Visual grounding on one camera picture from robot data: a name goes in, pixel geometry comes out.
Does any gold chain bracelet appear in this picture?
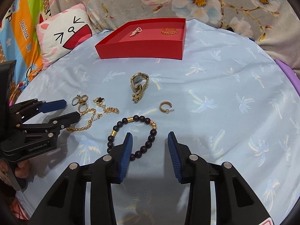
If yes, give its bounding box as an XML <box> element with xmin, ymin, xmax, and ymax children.
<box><xmin>66</xmin><ymin>107</ymin><xmax>103</xmax><ymax>132</ymax></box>

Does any black clover gold bracelet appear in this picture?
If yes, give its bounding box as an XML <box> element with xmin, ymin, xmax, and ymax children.
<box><xmin>92</xmin><ymin>96</ymin><xmax>120</xmax><ymax>115</ymax></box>

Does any dark bead bracelet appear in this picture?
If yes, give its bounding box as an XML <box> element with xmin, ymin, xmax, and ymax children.
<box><xmin>106</xmin><ymin>114</ymin><xmax>158</xmax><ymax>162</ymax></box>

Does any gold hoop earring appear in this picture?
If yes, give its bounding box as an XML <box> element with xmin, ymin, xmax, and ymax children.
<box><xmin>159</xmin><ymin>100</ymin><xmax>174</xmax><ymax>114</ymax></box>

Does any red jewelry tray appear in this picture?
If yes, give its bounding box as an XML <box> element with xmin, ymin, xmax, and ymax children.
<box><xmin>95</xmin><ymin>18</ymin><xmax>187</xmax><ymax>60</ymax></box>

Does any person's left hand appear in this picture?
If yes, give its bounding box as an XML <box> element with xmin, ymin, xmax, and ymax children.
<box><xmin>1</xmin><ymin>158</ymin><xmax>30</xmax><ymax>178</ymax></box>

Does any colourful cartoon cloth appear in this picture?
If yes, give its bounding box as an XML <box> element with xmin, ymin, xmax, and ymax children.
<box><xmin>1</xmin><ymin>0</ymin><xmax>51</xmax><ymax>105</ymax></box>

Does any white cat face pillow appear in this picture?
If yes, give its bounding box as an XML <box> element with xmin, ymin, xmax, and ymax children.
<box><xmin>36</xmin><ymin>3</ymin><xmax>96</xmax><ymax>69</ymax></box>

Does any light blue palm bedsheet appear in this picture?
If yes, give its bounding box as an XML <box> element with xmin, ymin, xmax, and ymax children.
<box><xmin>16</xmin><ymin>20</ymin><xmax>299</xmax><ymax>224</ymax></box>

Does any purple cloth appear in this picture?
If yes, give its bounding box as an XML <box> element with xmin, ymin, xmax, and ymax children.
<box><xmin>274</xmin><ymin>59</ymin><xmax>300</xmax><ymax>91</ymax></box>

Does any grey floral blanket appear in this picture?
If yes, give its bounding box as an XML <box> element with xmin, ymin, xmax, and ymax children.
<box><xmin>49</xmin><ymin>0</ymin><xmax>299</xmax><ymax>72</ymax></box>

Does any gold chain bangle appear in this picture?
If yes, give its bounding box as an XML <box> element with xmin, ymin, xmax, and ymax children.
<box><xmin>161</xmin><ymin>28</ymin><xmax>178</xmax><ymax>35</ymax></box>

